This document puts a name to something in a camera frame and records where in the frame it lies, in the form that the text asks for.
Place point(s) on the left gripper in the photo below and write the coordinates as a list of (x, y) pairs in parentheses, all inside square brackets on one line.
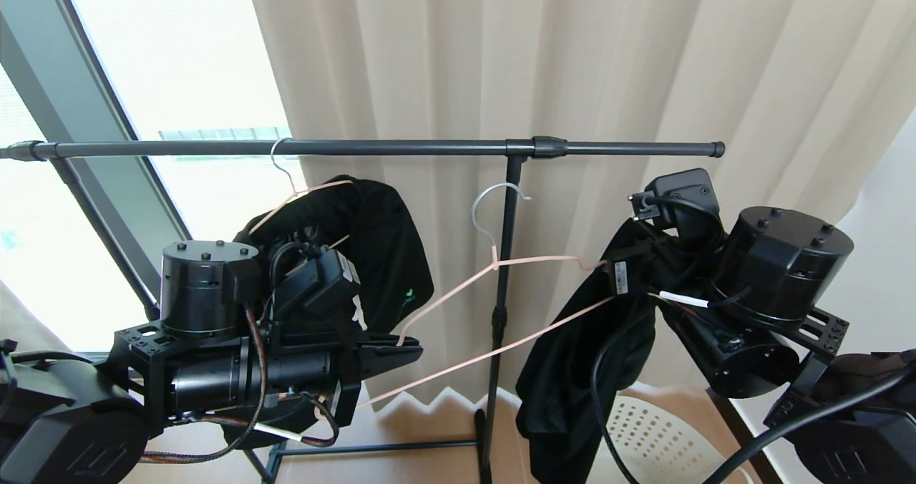
[(286, 380)]

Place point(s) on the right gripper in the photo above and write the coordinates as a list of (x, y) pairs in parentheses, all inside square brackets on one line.
[(665, 273)]

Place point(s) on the pink clothes hanger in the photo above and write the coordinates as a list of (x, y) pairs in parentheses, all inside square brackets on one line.
[(537, 259), (322, 188)]

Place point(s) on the black garment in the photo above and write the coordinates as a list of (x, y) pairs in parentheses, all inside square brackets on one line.
[(565, 369)]

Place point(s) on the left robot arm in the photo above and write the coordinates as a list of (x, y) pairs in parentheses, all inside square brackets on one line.
[(207, 291)]

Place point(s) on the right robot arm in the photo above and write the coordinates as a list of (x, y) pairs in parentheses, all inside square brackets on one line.
[(780, 269)]

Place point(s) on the white laundry basket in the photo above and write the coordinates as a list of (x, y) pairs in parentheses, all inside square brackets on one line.
[(665, 441)]

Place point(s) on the black clothes rack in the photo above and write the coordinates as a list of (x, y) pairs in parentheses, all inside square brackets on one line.
[(358, 147)]

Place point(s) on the black shorts with green print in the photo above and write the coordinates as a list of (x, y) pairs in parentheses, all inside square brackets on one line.
[(386, 255)]

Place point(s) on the beige curtain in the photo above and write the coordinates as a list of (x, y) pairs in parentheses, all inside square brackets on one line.
[(644, 54)]

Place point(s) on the window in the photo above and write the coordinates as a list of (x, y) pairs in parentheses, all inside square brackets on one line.
[(179, 54)]

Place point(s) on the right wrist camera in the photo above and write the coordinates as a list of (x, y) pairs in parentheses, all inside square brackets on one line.
[(687, 190)]

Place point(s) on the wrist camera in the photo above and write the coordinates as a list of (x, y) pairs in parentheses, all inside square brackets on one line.
[(687, 190), (322, 283)]

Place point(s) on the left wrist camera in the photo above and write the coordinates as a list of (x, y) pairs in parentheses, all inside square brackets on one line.
[(322, 283)]

